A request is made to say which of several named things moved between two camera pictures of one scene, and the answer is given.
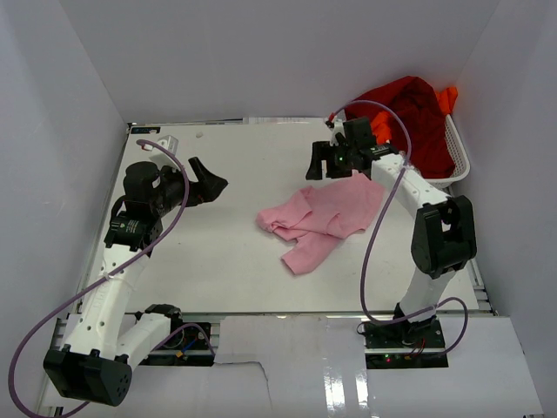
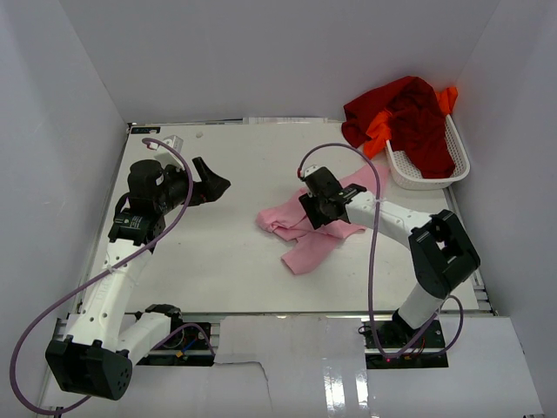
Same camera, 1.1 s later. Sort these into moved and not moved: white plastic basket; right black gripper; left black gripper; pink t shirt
Moved: right black gripper
Not moved: pink t shirt; white plastic basket; left black gripper
